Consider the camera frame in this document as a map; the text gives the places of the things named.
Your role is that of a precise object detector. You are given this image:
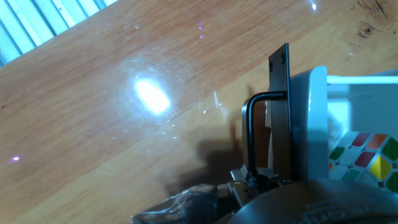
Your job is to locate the glossy wooden board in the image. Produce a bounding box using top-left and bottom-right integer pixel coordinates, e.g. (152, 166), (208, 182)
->
(0, 0), (398, 224)

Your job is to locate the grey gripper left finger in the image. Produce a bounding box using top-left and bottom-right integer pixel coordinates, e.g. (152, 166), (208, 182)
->
(132, 166), (259, 224)

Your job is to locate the white drawer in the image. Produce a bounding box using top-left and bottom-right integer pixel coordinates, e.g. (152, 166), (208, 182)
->
(290, 65), (398, 194)

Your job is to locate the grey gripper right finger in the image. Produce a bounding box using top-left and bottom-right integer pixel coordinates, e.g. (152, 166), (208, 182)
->
(257, 168), (280, 192)

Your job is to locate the multicoloured puzzle cube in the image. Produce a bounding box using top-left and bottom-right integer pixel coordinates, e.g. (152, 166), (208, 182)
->
(328, 130), (398, 194)

